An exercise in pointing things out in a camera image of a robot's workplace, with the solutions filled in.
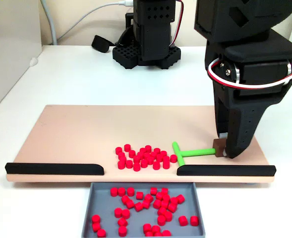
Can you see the green T-shaped pusher tool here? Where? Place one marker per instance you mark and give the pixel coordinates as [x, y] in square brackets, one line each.
[197, 152]

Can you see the red cylindrical granule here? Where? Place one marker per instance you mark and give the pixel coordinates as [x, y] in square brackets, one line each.
[147, 155]
[136, 158]
[194, 220]
[125, 199]
[118, 212]
[121, 191]
[144, 163]
[149, 197]
[157, 204]
[166, 198]
[129, 163]
[164, 191]
[101, 233]
[173, 200]
[121, 155]
[136, 166]
[183, 220]
[146, 204]
[158, 234]
[114, 192]
[150, 160]
[166, 164]
[153, 191]
[140, 155]
[118, 150]
[130, 191]
[130, 204]
[96, 219]
[173, 158]
[148, 148]
[126, 213]
[156, 165]
[163, 153]
[161, 220]
[159, 157]
[147, 227]
[164, 204]
[139, 195]
[159, 196]
[166, 159]
[127, 147]
[161, 211]
[157, 151]
[166, 233]
[156, 229]
[172, 207]
[121, 164]
[96, 226]
[122, 222]
[122, 160]
[122, 231]
[153, 154]
[180, 198]
[138, 206]
[142, 150]
[149, 234]
[168, 216]
[132, 153]

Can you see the pink flat board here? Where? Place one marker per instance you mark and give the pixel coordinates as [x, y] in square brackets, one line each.
[74, 138]

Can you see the grey shallow tray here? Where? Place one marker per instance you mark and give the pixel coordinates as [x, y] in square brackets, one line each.
[103, 205]

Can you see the beige side panel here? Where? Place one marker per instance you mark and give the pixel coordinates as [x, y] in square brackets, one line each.
[12, 49]

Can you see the black foam rail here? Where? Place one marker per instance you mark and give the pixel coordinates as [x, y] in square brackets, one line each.
[51, 169]
[225, 170]

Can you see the small white bracket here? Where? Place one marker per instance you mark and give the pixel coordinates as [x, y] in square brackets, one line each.
[33, 62]

